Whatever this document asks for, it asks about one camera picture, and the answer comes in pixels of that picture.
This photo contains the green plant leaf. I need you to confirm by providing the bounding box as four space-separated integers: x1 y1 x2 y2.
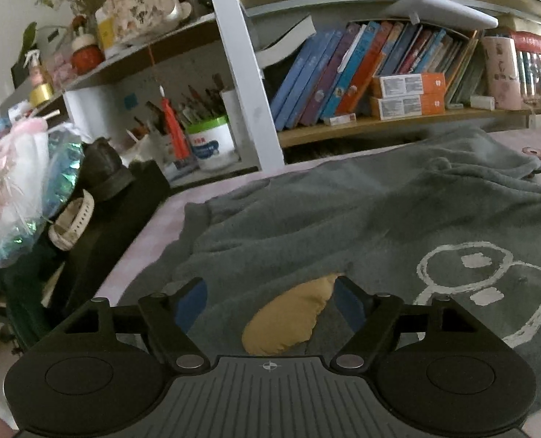
21 22 39 56

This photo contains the red tassel pen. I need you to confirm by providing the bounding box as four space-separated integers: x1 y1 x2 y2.
160 83 192 161

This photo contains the bundle of pencils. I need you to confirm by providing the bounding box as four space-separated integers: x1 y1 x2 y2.
134 72 229 135

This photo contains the thick lying book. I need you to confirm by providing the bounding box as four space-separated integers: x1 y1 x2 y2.
247 13 318 68

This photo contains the row of upright thin books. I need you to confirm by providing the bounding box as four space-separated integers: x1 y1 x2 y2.
517 52 541 102

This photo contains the white flat desk lamp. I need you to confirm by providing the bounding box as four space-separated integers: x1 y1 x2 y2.
375 0 500 34

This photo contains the floral ceramic figurine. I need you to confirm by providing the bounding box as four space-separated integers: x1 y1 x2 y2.
105 0 195 47

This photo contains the pink plush toy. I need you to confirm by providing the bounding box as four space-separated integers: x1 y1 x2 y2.
0 118 52 308

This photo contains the black box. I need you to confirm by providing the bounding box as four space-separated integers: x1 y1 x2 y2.
3 161 172 354

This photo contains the gold tape roll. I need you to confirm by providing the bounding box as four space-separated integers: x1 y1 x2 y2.
28 83 55 107

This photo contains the small white charger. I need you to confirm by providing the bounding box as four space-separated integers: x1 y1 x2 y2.
468 95 498 111

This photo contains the small red white box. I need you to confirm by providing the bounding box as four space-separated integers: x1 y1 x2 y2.
322 113 359 127

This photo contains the row of colourful leaning books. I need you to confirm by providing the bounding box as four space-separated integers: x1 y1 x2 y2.
270 19 487 132

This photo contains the iridescent plastic bag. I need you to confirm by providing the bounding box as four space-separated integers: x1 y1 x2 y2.
0 122 87 270

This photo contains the white wristwatch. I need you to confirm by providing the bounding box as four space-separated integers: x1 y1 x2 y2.
48 188 96 253

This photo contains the white bookshelf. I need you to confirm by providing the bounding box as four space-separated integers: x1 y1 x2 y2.
63 0 541 176

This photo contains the grey hoodie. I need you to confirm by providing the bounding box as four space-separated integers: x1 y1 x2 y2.
115 125 541 425

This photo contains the pink printed cylinder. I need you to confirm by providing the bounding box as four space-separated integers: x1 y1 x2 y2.
480 35 525 111

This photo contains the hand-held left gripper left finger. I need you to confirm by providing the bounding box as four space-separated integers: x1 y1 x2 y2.
58 277 211 373

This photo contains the white orange medicine box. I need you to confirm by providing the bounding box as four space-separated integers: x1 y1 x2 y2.
371 72 447 99
370 94 446 120

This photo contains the white jar green lid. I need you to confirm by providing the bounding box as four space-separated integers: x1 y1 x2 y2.
185 115 240 173

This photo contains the small pink spray bottle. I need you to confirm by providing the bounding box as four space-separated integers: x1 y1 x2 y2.
23 49 49 88

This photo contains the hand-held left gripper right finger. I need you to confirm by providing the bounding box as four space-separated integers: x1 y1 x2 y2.
330 275 482 372

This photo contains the small red jar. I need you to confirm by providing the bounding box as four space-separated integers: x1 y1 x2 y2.
71 31 105 74

